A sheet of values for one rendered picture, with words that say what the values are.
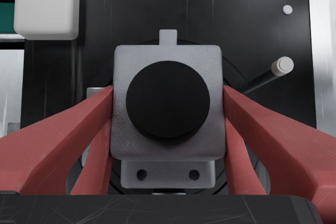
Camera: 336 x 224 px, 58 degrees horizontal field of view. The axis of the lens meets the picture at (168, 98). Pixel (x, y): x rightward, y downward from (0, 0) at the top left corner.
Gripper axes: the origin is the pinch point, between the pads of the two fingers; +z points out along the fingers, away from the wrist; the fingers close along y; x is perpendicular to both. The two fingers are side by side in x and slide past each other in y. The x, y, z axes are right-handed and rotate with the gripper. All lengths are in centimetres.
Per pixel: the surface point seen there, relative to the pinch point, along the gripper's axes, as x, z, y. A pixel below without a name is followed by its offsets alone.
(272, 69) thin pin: 0.0, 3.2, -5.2
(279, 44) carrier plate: 3.5, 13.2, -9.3
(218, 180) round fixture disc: 10.2, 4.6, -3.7
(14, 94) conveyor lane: 9.7, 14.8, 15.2
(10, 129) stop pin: 8.9, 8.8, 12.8
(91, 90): 4.3, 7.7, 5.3
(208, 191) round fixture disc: 10.7, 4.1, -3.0
